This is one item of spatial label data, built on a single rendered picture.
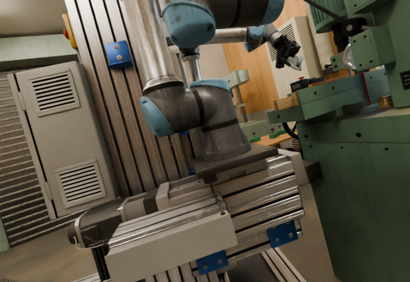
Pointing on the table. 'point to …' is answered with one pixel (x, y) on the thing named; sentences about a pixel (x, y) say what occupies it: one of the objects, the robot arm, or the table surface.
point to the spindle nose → (340, 40)
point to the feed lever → (354, 24)
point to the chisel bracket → (337, 61)
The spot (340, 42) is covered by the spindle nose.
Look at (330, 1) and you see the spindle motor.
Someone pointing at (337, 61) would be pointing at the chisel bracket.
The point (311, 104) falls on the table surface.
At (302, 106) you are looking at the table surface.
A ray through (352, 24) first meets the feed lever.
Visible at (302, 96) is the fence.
